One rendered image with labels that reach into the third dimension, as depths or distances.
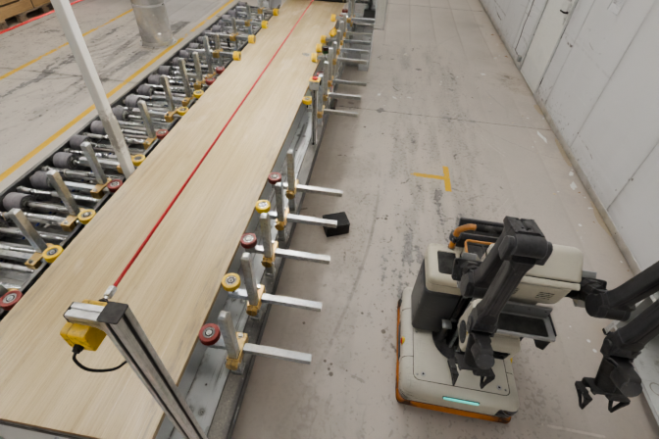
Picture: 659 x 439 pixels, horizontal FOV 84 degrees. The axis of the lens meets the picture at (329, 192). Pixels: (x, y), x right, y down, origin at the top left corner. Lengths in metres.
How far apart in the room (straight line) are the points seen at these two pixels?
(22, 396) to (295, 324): 1.47
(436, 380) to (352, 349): 0.58
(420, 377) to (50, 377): 1.66
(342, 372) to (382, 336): 0.36
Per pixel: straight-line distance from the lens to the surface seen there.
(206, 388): 1.86
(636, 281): 1.46
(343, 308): 2.71
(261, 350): 1.65
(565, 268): 1.47
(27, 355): 1.88
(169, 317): 1.73
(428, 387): 2.26
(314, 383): 2.48
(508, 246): 1.06
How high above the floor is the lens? 2.32
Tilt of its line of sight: 42 degrees down
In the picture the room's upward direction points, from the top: 3 degrees clockwise
